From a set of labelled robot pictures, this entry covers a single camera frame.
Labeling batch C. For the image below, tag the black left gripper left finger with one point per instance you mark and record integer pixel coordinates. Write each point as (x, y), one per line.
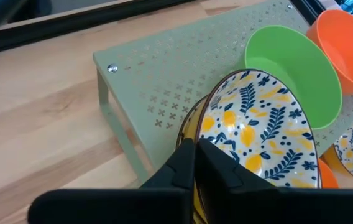
(164, 205)

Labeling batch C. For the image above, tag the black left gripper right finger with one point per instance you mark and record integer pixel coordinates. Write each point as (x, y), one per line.
(257, 205)

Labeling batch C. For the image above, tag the orange plastic bowl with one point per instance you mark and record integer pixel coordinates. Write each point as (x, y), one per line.
(327, 177)
(347, 46)

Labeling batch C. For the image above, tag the green plastic bowl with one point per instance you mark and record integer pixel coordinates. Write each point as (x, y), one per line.
(304, 68)

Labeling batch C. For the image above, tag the pale green perforated metal shelf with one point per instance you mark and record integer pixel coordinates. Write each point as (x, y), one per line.
(170, 62)

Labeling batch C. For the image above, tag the black aluminium table frame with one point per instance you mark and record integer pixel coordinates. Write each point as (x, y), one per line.
(71, 23)

